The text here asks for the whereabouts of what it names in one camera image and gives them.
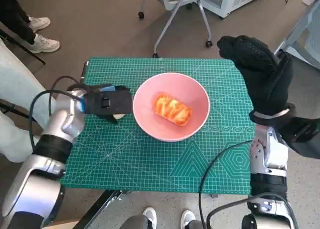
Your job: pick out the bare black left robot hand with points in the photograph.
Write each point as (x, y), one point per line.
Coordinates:
(107, 88)

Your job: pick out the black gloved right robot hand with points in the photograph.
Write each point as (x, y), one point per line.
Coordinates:
(265, 79)

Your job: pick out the round bread bun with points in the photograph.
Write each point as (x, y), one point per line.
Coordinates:
(118, 116)

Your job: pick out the pink bowl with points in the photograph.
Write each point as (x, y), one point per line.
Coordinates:
(145, 109)

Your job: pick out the long toasted bread loaf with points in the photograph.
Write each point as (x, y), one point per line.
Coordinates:
(172, 109)

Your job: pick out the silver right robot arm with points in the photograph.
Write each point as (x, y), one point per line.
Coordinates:
(270, 154)

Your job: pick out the thin black stick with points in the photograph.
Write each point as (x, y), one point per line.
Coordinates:
(84, 69)

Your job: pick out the black tripod leg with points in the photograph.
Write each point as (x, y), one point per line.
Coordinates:
(15, 108)
(37, 57)

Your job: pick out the green cutting mat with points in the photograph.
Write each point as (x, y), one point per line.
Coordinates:
(140, 161)

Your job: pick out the white perforated cabinet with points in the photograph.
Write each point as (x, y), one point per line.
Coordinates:
(235, 1)

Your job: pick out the grey office chair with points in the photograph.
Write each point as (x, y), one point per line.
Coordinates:
(172, 1)

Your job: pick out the black metal table leg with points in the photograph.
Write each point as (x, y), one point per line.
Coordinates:
(100, 204)

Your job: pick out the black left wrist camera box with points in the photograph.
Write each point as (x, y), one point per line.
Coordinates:
(107, 102)

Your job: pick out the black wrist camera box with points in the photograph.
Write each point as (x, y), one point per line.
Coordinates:
(107, 102)
(302, 139)

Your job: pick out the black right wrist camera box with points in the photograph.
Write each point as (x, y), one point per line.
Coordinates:
(302, 139)

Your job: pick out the small metal table bracket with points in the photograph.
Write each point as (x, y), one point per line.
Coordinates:
(214, 196)

